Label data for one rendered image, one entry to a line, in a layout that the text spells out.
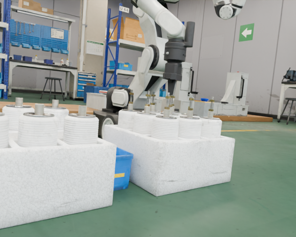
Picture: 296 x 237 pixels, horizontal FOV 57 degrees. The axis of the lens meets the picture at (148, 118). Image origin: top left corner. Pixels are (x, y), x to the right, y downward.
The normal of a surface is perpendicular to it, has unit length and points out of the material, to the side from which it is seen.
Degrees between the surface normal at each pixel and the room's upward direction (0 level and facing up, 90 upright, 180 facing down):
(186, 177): 90
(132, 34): 90
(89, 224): 0
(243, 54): 90
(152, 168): 90
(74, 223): 0
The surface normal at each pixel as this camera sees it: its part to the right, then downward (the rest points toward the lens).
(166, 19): -0.35, 0.06
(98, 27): 0.56, 0.13
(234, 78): -0.82, -0.02
